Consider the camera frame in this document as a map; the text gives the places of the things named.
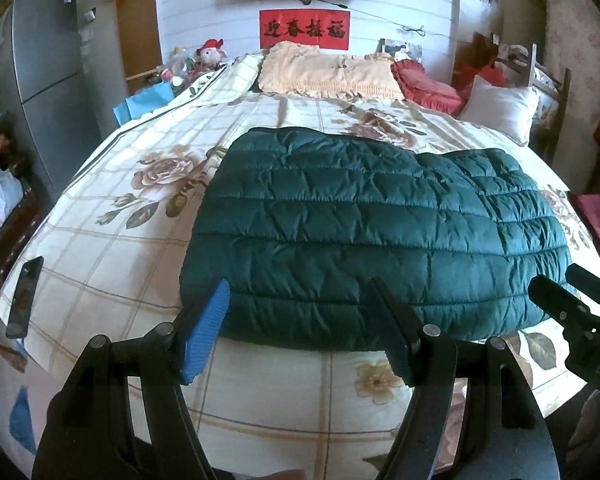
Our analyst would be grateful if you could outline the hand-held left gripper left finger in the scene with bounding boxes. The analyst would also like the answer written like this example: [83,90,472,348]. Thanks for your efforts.
[32,278,231,480]

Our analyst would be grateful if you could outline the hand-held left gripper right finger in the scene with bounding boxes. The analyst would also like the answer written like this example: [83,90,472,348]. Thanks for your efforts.
[367,277,563,480]

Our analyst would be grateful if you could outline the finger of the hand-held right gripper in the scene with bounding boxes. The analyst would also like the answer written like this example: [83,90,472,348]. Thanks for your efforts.
[528,275,600,333]
[565,263,600,318]

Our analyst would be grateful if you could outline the dark green puffer jacket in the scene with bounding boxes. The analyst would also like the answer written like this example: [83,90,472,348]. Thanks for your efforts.
[179,127,573,353]

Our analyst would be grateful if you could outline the person's right forearm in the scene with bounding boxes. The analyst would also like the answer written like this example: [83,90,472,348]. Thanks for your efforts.
[567,390,600,466]

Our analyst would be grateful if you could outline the red clothes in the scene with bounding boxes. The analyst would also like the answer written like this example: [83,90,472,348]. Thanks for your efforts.
[452,32,508,91]

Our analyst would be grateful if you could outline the maroon cloth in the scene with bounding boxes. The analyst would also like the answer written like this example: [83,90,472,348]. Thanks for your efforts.
[572,192,600,281]

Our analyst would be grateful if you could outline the floral checked bed cover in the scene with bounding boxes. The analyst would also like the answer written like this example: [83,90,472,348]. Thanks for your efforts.
[0,52,600,480]

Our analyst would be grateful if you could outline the black smartphone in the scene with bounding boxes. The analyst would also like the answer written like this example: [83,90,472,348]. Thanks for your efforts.
[6,256,44,339]

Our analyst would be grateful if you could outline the wooden chair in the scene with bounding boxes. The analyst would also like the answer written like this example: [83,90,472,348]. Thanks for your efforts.
[495,42,573,161]

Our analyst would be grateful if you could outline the white pillow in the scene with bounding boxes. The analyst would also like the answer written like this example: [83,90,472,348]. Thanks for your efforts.
[457,75,541,146]

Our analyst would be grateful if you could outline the blue paper bag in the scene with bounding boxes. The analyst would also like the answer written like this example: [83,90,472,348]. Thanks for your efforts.
[112,82,175,126]

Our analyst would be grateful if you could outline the red frilled pillow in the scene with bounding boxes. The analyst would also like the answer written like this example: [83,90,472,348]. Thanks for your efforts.
[391,59,466,116]

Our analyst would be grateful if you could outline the white plastic bag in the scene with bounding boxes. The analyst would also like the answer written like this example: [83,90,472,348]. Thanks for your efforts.
[0,162,24,231]

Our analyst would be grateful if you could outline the peach frilled pillow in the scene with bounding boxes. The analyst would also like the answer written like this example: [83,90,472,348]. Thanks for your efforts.
[257,41,405,101]

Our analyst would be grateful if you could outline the plush toy with red hat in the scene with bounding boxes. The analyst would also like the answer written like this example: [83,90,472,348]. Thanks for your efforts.
[195,39,228,71]

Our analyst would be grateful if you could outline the photo print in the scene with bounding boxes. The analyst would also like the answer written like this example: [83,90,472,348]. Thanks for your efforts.
[378,38,423,63]

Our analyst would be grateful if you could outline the grey refrigerator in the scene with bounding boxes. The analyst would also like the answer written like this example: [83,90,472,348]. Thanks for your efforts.
[0,0,130,201]

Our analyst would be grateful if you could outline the wooden door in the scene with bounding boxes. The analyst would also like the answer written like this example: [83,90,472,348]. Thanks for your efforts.
[117,0,163,81]

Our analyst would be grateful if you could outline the black wall cable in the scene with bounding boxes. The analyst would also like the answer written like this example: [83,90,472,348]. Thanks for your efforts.
[350,7,425,38]

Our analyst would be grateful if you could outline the red wall banner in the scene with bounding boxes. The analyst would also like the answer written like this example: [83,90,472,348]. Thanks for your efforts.
[259,8,351,52]

